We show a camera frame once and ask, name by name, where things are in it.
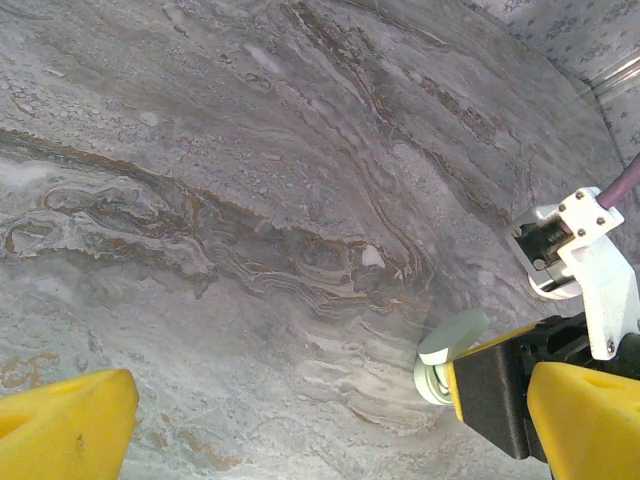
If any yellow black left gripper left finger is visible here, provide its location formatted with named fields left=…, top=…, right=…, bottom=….
left=0, top=368, right=140, bottom=480

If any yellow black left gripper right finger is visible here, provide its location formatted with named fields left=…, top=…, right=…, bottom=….
left=527, top=362, right=640, bottom=480

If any white earbud charging case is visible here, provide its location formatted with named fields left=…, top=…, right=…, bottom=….
left=413, top=307, right=490, bottom=409

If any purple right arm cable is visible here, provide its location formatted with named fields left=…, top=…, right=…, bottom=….
left=602, top=152, right=640, bottom=207

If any aluminium corner post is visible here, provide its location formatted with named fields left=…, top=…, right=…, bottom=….
left=579, top=47, right=640, bottom=99

